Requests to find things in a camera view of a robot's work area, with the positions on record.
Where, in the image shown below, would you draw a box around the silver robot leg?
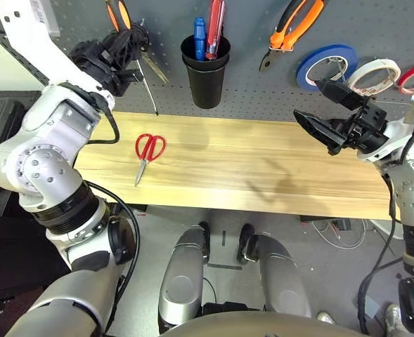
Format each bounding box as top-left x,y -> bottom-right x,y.
157,220 -> 211,333
236,223 -> 311,319

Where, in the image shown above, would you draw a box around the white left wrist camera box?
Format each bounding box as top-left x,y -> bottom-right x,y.
0,0 -> 105,103

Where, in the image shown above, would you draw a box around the black orange handled screwdriver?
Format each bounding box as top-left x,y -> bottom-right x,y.
104,0 -> 160,117

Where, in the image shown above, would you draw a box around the red handled scissors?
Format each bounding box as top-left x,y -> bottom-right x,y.
134,133 -> 167,187

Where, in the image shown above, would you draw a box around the white tape roll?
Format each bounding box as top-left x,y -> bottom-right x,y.
347,58 -> 402,98

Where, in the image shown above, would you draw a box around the blue handled tool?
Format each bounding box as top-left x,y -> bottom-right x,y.
193,17 -> 207,62

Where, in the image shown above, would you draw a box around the black plastic cup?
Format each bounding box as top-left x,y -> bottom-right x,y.
180,34 -> 231,110

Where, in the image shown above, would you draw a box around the grey metal pegboard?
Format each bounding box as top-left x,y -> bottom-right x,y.
0,0 -> 414,124

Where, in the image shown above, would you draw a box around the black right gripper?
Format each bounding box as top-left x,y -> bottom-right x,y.
293,79 -> 389,155

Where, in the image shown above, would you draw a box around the black handled scissors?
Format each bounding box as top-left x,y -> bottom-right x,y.
132,19 -> 171,85

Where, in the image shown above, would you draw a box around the white floor cable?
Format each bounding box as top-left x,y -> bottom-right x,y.
310,219 -> 369,250

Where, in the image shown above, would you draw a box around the silver left robot leg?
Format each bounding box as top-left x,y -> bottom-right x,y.
157,220 -> 211,333

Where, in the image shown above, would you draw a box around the orange black pliers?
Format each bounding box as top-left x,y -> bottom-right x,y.
259,0 -> 325,73

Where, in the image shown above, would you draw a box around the grey sneaker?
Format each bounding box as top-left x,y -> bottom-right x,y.
316,311 -> 336,326
384,303 -> 403,336

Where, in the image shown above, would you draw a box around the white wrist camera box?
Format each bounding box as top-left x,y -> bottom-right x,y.
359,79 -> 414,163
0,0 -> 105,103

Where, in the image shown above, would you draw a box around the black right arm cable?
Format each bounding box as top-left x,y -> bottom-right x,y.
356,258 -> 404,334

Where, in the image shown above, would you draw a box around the grey robot torso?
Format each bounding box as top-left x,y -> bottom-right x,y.
159,310 -> 362,337

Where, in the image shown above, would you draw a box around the silver right robot leg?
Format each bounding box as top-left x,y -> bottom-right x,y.
236,223 -> 311,319

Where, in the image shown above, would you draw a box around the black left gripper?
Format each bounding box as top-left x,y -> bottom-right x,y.
69,22 -> 150,95

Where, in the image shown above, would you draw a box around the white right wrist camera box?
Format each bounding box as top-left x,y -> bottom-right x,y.
359,79 -> 414,163

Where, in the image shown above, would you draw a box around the blue tape roll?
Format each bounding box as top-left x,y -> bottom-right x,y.
295,44 -> 359,93

